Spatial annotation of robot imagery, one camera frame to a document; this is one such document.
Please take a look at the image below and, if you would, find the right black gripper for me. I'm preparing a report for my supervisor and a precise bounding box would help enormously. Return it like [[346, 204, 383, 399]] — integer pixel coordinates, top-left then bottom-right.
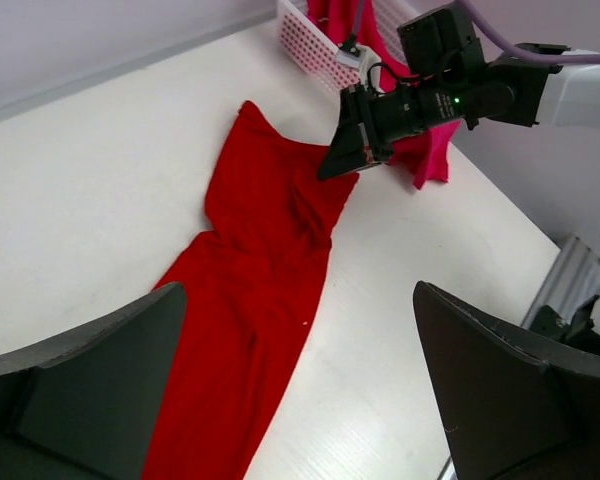
[[316, 4, 485, 181]]

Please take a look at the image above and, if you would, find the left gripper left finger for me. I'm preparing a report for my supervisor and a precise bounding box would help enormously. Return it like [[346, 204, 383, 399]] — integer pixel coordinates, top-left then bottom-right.
[[0, 283, 187, 479]]

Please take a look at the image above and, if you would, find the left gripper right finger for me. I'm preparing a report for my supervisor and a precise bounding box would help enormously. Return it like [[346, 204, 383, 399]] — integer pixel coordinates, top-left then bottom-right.
[[413, 281, 600, 479]]

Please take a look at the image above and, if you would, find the red t shirt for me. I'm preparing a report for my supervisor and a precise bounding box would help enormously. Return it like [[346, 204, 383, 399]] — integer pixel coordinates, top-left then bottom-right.
[[142, 101, 357, 479]]

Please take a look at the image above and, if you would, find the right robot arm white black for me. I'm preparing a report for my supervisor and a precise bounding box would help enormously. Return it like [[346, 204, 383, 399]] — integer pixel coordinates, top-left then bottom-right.
[[317, 1, 600, 180]]

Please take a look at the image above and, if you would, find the magenta pink t shirt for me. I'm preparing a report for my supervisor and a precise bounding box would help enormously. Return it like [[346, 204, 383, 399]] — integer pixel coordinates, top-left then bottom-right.
[[308, 1, 458, 189]]

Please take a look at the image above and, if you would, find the white plastic basket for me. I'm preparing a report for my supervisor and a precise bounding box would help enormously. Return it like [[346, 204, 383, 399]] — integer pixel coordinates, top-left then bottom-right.
[[277, 1, 418, 94]]

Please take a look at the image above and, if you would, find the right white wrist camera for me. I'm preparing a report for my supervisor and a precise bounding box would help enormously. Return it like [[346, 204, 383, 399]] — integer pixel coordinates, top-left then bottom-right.
[[335, 43, 381, 82]]

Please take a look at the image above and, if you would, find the aluminium mounting rail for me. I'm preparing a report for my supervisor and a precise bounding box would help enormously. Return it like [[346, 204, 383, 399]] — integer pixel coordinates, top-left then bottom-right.
[[521, 235, 600, 329]]

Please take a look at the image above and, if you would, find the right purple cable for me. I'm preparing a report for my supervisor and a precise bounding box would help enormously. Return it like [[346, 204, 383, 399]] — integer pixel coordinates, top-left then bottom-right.
[[352, 0, 600, 66]]

